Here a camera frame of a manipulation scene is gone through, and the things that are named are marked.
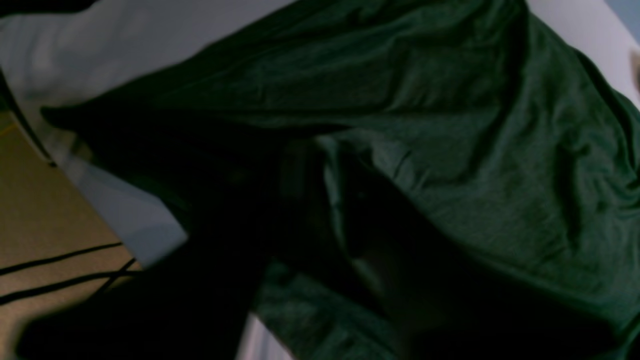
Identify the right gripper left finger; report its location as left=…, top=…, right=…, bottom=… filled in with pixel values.
left=14, top=141, right=326, bottom=360

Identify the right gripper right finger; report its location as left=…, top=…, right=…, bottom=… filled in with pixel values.
left=333, top=152, right=620, bottom=360

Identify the dark green t-shirt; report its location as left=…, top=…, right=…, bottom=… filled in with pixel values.
left=41, top=0, right=639, bottom=360

